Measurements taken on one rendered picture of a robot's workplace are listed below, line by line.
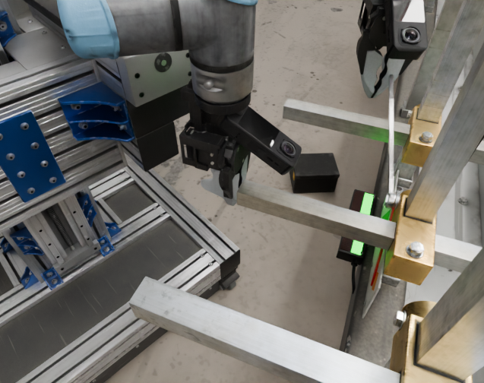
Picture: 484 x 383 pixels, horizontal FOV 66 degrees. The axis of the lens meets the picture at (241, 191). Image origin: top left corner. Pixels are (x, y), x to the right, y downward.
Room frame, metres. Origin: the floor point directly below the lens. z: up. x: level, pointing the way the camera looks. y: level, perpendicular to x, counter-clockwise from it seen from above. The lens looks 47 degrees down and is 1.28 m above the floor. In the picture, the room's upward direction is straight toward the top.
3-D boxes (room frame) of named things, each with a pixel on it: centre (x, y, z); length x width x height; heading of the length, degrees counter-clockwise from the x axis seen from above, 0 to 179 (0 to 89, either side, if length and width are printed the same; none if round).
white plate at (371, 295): (0.38, -0.24, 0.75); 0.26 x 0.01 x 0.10; 158
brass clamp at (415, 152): (0.55, -0.34, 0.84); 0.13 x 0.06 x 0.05; 158
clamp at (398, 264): (0.32, -0.25, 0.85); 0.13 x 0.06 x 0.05; 158
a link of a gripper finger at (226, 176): (0.38, 0.02, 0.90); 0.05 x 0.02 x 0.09; 158
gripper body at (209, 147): (0.41, 0.03, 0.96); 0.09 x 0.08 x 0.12; 68
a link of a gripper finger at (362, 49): (0.55, -0.20, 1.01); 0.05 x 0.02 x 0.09; 88
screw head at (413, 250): (0.27, -0.23, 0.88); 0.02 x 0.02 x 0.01
